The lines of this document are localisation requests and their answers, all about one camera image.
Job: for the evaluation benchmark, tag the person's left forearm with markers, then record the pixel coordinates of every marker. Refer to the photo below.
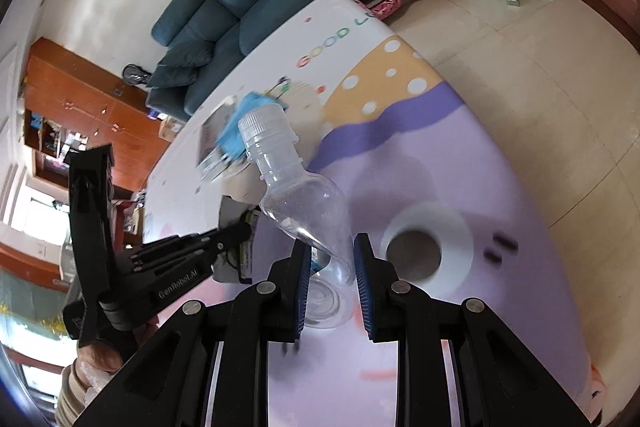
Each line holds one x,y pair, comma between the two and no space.
75,399

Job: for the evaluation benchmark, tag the person's left hand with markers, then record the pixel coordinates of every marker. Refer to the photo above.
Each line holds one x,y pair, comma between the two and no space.
100,357

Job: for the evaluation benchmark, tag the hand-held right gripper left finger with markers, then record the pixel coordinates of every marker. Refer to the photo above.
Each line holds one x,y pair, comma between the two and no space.
302,287

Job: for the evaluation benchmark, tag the cardboard box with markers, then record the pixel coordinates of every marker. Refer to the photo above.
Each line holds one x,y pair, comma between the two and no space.
172,129

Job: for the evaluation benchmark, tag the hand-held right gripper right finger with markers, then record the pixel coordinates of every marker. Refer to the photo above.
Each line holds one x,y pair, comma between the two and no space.
364,287

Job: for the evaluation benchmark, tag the black standing fan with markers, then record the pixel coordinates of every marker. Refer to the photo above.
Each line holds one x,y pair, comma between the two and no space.
135,74

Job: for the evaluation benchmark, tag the blue crumpled packet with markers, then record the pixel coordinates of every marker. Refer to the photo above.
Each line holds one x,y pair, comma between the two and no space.
255,117

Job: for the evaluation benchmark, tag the table with cartoon tablecloth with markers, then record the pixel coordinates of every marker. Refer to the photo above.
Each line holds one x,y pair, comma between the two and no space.
450,157

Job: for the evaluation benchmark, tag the clear plastic packaging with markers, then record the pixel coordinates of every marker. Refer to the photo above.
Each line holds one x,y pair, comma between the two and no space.
215,144

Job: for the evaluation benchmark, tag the clear plastic bottle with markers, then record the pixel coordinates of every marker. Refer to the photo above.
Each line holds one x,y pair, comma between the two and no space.
300,202

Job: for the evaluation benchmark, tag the dark blue cushion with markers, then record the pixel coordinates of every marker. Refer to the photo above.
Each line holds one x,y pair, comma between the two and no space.
180,63

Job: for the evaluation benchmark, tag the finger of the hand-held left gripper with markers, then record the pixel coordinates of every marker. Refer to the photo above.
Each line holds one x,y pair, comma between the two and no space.
200,239
190,259

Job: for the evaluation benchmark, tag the tall wooden cabinet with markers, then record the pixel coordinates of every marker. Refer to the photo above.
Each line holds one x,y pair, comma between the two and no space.
75,82

